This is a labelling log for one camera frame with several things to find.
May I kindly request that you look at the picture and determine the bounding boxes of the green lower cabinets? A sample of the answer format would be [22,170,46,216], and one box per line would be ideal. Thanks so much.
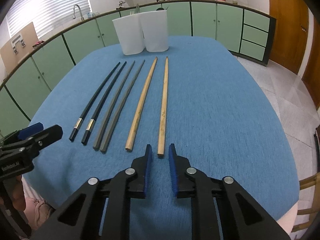
[1,0,276,137]

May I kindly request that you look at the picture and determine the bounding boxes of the left hand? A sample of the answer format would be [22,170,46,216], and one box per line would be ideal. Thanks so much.
[10,175,26,211]

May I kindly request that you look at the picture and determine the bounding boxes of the pink cloth on counter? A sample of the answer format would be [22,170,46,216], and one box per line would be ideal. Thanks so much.
[33,40,45,49]

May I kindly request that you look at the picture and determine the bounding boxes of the white double utensil holder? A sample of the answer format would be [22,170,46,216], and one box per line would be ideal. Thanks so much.
[112,10,169,55]

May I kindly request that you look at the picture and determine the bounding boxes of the far right wooden door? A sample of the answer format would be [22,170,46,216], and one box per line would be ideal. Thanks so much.
[302,19,320,110]

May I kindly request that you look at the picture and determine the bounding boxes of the black chopstick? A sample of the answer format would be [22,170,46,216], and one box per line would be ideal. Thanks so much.
[81,61,128,145]
[68,61,122,142]

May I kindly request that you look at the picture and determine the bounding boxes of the cardboard board with labels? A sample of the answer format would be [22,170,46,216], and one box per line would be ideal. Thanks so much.
[1,22,39,74]

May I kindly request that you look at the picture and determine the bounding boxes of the blue table mat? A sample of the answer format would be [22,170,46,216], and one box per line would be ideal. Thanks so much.
[22,35,301,240]

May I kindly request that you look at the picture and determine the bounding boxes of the wooden door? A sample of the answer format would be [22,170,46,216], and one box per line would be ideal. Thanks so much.
[302,19,320,110]
[269,0,309,74]

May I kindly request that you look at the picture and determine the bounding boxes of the grey chopstick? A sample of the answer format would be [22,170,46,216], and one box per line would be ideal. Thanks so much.
[93,61,135,151]
[99,59,146,153]

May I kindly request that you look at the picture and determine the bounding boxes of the window blinds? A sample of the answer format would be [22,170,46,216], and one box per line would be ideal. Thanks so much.
[6,0,91,37]

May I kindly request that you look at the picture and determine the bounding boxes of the near wooden door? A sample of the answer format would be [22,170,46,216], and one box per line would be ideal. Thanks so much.
[269,0,309,74]

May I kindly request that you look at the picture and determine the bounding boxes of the black cabinet at right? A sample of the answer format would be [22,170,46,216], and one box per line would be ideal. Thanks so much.
[313,126,320,161]

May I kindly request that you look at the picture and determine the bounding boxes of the bamboo chopstick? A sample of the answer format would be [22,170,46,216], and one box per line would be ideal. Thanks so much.
[157,57,169,158]
[125,57,158,152]

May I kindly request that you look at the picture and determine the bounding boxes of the steel kitchen faucet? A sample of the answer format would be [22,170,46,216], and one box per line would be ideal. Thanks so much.
[73,4,85,22]

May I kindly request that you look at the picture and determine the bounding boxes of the bamboo chair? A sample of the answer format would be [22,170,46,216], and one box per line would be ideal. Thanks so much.
[291,172,320,233]

